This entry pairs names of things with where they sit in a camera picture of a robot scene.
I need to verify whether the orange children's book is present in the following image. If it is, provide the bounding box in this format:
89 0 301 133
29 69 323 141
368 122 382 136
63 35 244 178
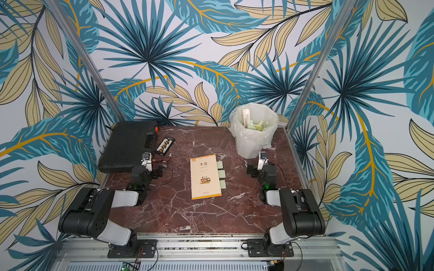
190 155 222 200

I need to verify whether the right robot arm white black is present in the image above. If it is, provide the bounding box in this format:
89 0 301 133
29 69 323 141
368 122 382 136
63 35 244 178
246 164 326 257

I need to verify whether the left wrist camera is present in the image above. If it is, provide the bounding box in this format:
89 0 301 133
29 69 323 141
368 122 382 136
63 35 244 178
141 152 153 172

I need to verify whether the aluminium rail frame front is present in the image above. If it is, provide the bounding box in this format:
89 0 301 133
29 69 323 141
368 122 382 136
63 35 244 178
50 233 348 271

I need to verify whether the green sticky note bottom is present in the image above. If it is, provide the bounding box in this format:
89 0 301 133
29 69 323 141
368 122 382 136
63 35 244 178
220 180 227 189

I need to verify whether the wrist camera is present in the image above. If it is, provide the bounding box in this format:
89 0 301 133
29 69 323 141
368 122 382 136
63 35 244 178
257 151 269 171
141 152 153 172

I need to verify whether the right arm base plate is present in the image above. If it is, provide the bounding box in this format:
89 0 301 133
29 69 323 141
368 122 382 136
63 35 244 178
242 239 294 258

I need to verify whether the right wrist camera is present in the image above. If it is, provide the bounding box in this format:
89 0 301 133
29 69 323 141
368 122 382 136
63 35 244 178
257 151 269 171

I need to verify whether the black plastic tool case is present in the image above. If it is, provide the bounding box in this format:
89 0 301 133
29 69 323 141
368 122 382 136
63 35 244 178
98 120 159 173

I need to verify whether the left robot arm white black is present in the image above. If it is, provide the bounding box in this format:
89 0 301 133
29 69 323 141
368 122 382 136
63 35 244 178
58 162 166 259

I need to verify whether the green sticky note middle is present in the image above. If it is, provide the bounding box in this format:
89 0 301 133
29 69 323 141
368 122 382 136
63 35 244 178
218 170 226 179

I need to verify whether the white trash bin with bag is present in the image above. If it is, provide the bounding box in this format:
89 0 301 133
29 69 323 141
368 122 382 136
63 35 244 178
229 103 279 159

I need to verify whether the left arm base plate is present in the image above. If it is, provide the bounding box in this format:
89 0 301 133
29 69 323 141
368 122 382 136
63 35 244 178
107 239 158 259

